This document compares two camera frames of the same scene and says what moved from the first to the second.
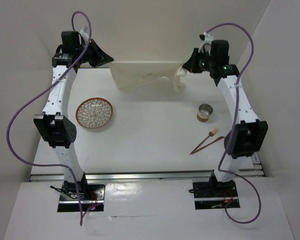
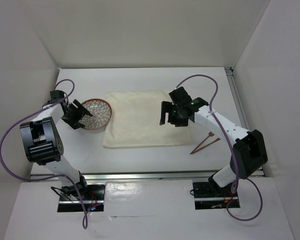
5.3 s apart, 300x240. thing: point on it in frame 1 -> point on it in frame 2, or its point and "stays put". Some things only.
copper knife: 208,144 stays put
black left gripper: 99,57 -> 79,111
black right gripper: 192,65 -> 166,107
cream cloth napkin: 148,76 -> 133,118
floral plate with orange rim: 94,112 stays put
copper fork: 211,133 stays put
